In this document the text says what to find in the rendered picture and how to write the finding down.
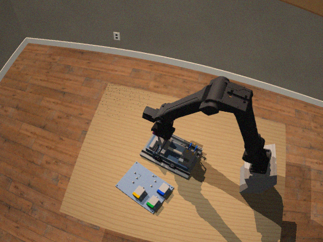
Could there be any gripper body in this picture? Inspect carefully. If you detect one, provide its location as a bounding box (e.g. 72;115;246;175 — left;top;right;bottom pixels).
151;122;175;140

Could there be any beige block with yellow end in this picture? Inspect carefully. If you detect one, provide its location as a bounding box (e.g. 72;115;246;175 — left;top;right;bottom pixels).
132;185;146;199

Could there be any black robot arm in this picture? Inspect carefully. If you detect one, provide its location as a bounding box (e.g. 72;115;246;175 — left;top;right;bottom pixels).
142;76;271;174

